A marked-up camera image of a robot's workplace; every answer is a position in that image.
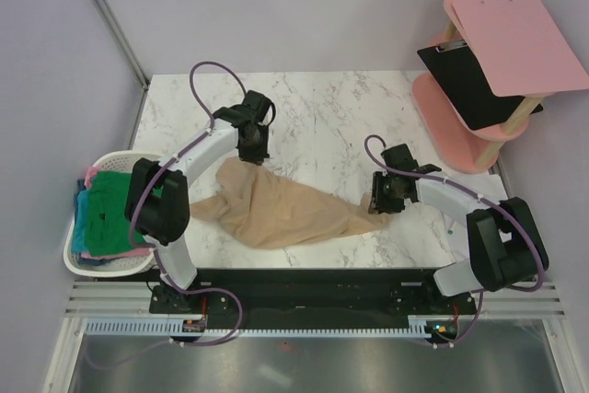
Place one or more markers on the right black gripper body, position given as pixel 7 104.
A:
pixel 384 193

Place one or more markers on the beige t shirt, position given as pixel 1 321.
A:
pixel 262 210

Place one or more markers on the pink paper sheet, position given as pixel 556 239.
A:
pixel 519 47

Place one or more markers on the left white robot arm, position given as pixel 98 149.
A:
pixel 158 206

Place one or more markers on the pink two-tier side table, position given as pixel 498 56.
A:
pixel 461 148

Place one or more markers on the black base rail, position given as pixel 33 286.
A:
pixel 311 298

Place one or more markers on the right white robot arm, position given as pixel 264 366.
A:
pixel 505 250

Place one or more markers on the white plastic laundry basket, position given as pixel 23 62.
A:
pixel 121 161

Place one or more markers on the white slotted cable duct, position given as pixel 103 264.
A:
pixel 189 328

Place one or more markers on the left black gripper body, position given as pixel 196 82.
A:
pixel 257 150

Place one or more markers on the black clipboard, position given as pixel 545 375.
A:
pixel 458 73

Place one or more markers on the white paper sheet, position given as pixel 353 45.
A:
pixel 491 186

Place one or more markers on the green t shirt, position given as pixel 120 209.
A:
pixel 107 227

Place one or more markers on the blue t shirt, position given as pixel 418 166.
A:
pixel 78 244

